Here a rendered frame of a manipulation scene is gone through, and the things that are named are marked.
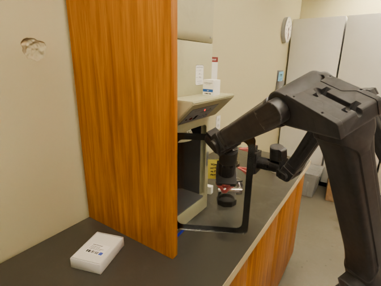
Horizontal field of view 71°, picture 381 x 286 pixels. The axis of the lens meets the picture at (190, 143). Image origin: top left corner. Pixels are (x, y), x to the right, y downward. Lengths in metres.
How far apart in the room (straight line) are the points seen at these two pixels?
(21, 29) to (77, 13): 0.19
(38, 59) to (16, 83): 0.12
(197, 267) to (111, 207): 0.43
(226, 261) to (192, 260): 0.12
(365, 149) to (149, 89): 0.64
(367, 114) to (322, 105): 0.05
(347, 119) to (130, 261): 0.89
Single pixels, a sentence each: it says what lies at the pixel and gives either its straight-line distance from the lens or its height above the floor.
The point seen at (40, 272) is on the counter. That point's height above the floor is 0.94.
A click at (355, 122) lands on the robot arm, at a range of 0.38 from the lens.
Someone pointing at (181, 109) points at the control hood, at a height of 1.48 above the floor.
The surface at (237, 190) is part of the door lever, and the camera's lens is 0.97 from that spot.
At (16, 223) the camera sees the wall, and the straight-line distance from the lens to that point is 1.23.
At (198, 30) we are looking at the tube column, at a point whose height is 1.75.
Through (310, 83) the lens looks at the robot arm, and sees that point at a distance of 0.43.
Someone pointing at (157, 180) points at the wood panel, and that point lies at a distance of 0.94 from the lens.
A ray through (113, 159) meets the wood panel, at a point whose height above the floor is 1.27.
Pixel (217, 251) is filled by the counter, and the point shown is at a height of 0.94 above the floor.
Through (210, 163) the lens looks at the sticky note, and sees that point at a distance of 0.98.
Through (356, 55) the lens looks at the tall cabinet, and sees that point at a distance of 3.84.
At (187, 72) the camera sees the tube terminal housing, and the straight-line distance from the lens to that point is 1.04.
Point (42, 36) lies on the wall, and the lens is 1.17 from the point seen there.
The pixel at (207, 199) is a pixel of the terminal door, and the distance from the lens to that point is 1.04.
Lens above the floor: 1.63
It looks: 17 degrees down
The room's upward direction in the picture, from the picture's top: 1 degrees clockwise
